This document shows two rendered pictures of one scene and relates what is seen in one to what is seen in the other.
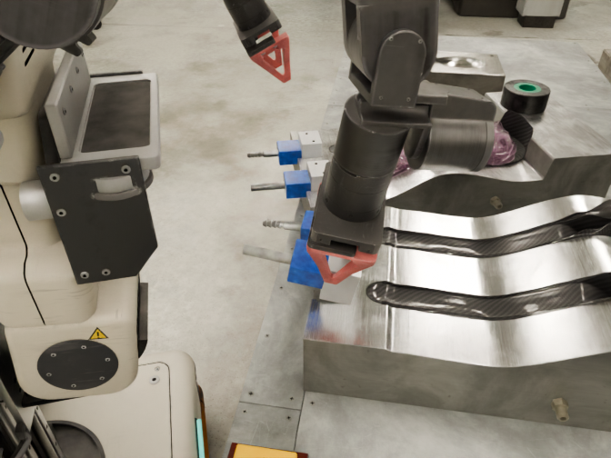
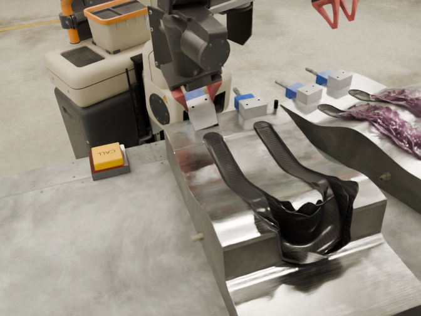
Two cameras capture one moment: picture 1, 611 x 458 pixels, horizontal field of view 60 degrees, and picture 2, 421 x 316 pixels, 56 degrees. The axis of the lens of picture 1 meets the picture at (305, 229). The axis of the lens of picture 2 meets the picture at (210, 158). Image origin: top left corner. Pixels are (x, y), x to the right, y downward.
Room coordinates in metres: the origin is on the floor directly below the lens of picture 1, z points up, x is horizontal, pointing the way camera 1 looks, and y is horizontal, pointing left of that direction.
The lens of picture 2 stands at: (0.16, -0.66, 1.36)
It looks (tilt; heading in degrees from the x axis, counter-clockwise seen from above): 39 degrees down; 64
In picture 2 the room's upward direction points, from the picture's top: 3 degrees counter-clockwise
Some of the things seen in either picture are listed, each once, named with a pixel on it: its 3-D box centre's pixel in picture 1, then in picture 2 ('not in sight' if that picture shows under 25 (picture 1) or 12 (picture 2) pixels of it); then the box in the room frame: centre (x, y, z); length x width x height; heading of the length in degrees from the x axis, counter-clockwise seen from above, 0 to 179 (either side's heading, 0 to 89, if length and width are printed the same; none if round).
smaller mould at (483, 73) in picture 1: (455, 75); not in sight; (1.26, -0.37, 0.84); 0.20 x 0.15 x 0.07; 81
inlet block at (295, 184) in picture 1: (291, 184); (294, 90); (0.73, 0.02, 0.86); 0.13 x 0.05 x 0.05; 98
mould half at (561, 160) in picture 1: (437, 154); (407, 131); (0.83, -0.24, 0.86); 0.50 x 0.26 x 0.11; 98
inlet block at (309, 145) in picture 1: (284, 153); (324, 77); (0.83, 0.04, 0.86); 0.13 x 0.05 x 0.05; 98
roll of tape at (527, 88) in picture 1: (525, 96); not in sight; (0.91, -0.40, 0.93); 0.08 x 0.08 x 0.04
